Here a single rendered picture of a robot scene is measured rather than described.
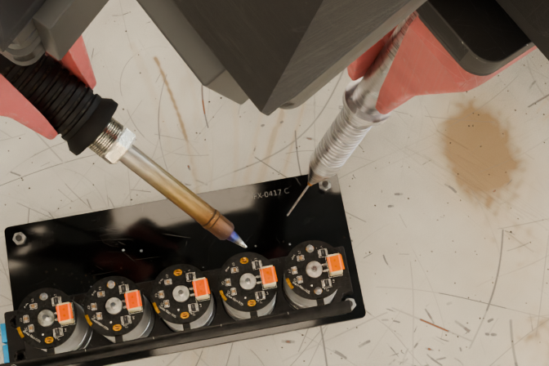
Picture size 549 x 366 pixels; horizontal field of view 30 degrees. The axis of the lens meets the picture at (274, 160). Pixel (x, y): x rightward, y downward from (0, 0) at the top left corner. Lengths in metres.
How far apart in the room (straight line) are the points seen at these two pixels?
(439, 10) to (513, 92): 0.31
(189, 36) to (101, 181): 0.35
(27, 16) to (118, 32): 0.30
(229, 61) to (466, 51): 0.08
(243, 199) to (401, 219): 0.08
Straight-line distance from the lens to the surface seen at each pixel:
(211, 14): 0.15
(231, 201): 0.49
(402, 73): 0.26
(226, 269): 0.43
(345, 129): 0.32
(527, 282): 0.51
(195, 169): 0.50
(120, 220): 0.49
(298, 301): 0.45
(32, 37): 0.24
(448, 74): 0.23
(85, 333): 0.46
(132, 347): 0.43
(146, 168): 0.39
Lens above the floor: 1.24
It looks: 74 degrees down
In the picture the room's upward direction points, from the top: 3 degrees clockwise
